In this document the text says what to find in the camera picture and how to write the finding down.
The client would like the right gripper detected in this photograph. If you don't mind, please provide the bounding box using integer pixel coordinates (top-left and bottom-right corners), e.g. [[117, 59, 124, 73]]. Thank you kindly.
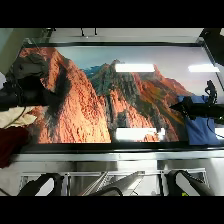
[[180, 96, 202, 120]]

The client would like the dark green T-shirt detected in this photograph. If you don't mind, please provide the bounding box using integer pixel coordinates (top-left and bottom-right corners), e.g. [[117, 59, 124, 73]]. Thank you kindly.
[[6, 53, 72, 116]]

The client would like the blue garment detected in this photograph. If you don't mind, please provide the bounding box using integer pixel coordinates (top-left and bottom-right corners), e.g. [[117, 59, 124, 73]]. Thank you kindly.
[[176, 94, 224, 147]]

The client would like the cream garment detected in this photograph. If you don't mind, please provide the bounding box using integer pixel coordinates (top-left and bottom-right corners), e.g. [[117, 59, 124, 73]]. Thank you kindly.
[[0, 105, 38, 130]]

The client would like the dark red garment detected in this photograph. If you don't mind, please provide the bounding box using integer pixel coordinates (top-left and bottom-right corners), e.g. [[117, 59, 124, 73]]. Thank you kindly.
[[0, 125, 30, 169]]

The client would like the silver frame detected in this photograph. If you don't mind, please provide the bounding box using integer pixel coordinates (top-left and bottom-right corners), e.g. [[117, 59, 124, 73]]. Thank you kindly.
[[13, 150, 224, 197]]

